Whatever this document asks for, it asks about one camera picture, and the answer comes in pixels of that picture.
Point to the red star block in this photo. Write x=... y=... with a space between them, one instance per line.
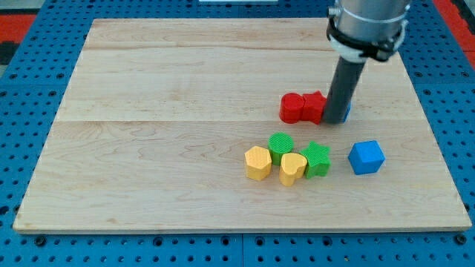
x=313 y=108

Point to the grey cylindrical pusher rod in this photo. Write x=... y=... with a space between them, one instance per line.
x=344 y=81

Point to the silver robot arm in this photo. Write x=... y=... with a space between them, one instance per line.
x=363 y=29

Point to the green star block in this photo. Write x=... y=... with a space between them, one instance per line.
x=318 y=160

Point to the yellow hexagon block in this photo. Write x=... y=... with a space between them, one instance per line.
x=258 y=163

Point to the green cylinder block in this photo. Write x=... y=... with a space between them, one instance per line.
x=279 y=143

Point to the red cylinder block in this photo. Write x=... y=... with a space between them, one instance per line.
x=291 y=108

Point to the yellow heart block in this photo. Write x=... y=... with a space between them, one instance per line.
x=292 y=168

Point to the light wooden board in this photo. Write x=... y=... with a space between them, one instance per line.
x=152 y=130

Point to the blue block behind rod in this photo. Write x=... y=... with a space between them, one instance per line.
x=347 y=113

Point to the blue cube block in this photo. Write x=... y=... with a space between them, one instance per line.
x=366 y=157

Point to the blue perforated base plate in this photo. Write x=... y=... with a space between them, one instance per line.
x=40 y=43

